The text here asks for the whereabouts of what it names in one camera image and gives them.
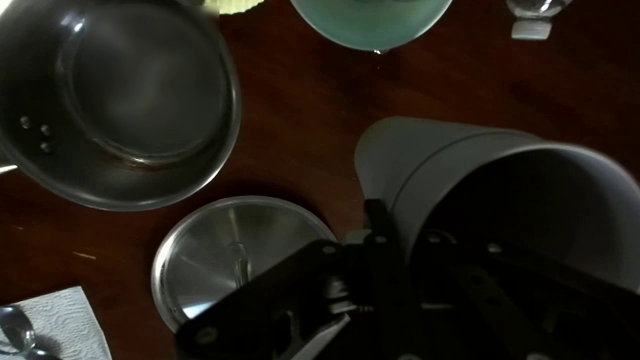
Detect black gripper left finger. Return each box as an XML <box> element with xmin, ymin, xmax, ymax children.
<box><xmin>174</xmin><ymin>196</ymin><xmax>424</xmax><ymax>360</ymax></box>

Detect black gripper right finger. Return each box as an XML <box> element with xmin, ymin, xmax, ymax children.
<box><xmin>410</xmin><ymin>225</ymin><xmax>640</xmax><ymax>360</ymax></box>

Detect white cups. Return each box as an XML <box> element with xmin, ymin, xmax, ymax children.
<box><xmin>351</xmin><ymin>114</ymin><xmax>640</xmax><ymax>296</ymax></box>

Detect stainless steel pot lid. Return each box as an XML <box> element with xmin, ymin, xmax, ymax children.
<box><xmin>147</xmin><ymin>194</ymin><xmax>340</xmax><ymax>333</ymax></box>

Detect white paper towel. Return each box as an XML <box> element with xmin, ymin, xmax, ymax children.
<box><xmin>0</xmin><ymin>284</ymin><xmax>114</xmax><ymax>360</ymax></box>

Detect green plate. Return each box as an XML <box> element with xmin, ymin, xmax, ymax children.
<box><xmin>288</xmin><ymin>0</ymin><xmax>456</xmax><ymax>53</ymax></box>

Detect metal spoon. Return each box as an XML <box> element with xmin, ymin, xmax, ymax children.
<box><xmin>0</xmin><ymin>304</ymin><xmax>64</xmax><ymax>360</ymax></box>

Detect yellow green sponge cloth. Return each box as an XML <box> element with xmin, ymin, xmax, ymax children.
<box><xmin>200</xmin><ymin>0</ymin><xmax>266</xmax><ymax>16</ymax></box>

